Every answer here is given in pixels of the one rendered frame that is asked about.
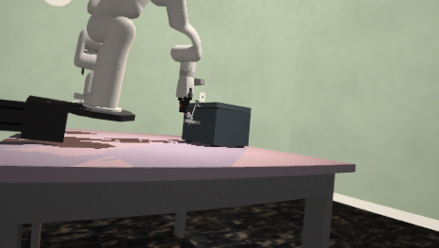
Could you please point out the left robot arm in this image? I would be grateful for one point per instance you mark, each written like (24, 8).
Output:
(85, 59)

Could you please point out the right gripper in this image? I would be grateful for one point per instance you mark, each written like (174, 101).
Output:
(185, 88)

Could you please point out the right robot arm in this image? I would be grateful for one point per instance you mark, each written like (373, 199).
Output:
(116, 33)

